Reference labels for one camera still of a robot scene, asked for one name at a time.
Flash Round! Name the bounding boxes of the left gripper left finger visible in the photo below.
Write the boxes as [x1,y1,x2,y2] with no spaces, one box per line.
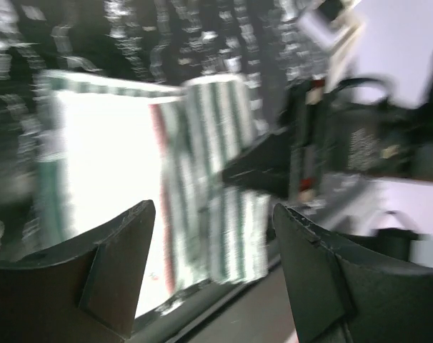
[0,200,156,342]

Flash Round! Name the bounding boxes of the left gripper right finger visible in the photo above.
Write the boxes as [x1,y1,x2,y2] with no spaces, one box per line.
[273,204,433,342]

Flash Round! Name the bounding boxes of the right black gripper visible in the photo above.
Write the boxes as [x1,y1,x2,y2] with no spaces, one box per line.
[222,76,433,199]

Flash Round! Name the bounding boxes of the green white striped towel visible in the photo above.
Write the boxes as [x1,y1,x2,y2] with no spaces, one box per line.
[39,71,269,316]

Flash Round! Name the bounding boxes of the black marble pattern mat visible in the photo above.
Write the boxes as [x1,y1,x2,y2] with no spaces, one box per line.
[0,1,329,257]

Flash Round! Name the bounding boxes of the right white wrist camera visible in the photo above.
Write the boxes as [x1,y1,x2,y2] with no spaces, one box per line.
[298,1,364,92]

